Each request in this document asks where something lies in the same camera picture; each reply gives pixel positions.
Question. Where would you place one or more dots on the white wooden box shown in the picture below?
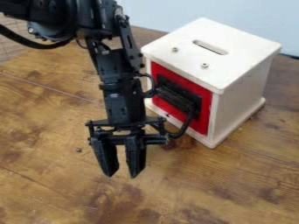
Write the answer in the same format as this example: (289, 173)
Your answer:
(222, 64)

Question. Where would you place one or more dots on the black metal drawer handle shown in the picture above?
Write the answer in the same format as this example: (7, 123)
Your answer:
(179, 98)

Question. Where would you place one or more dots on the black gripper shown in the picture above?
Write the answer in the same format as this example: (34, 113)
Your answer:
(127, 126)

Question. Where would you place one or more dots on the red drawer front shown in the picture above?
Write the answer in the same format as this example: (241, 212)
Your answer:
(201, 124)

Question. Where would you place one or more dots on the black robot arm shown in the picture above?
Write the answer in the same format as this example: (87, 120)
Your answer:
(99, 22)

